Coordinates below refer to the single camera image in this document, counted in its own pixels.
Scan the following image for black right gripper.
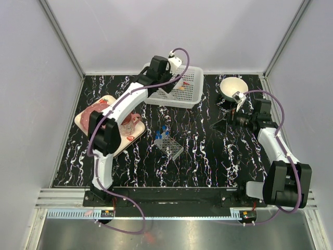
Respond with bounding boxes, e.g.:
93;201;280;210
210;103;257;134

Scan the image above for white wash bottle red cap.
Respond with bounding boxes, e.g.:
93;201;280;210
173;78;189;91

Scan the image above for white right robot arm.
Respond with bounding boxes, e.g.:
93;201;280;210
211;99;312;208

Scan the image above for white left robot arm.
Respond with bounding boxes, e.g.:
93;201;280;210
87;55;182;206

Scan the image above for white perforated plastic basket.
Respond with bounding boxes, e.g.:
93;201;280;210
144;66;204;109

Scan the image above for cream and green bowl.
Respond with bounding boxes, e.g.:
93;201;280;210
219;77;249;102

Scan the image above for clear acrylic tube rack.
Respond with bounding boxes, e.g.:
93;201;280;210
154;132;184;160

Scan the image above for translucent pink mug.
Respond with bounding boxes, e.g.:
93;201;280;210
120;112;141;136

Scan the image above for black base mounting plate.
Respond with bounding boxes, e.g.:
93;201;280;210
83;187;267;218

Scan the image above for pink polka dot plate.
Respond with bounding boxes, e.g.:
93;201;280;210
80;103;108;131

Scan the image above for strawberry print white tray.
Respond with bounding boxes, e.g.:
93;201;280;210
74;95;146;157

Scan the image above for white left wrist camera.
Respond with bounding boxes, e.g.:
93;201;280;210
168;51;183;73

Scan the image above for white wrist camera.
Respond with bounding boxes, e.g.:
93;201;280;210
232;91;246;112
168;51;183;73

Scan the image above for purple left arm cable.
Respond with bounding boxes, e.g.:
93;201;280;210
87;47;190;234

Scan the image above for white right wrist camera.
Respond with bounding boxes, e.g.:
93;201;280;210
232;91;246;112

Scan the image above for slotted cable duct rail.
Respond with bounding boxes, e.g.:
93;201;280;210
47;208;114;220

